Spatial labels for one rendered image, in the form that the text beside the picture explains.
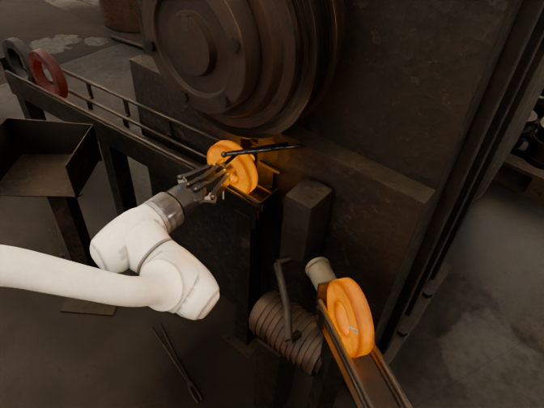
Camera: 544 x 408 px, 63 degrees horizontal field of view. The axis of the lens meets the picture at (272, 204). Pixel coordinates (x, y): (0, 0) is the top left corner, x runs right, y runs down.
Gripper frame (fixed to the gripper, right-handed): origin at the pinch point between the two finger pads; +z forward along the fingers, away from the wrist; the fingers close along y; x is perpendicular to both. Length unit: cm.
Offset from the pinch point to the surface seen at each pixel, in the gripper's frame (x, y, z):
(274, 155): 2.9, 8.5, 7.1
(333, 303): -5.9, 42.2, -15.2
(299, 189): 3.6, 21.5, 0.1
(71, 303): -74, -53, -37
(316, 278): -7.6, 35.2, -11.1
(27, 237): -75, -98, -29
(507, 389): -78, 90, 39
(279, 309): -22.5, 28.4, -14.8
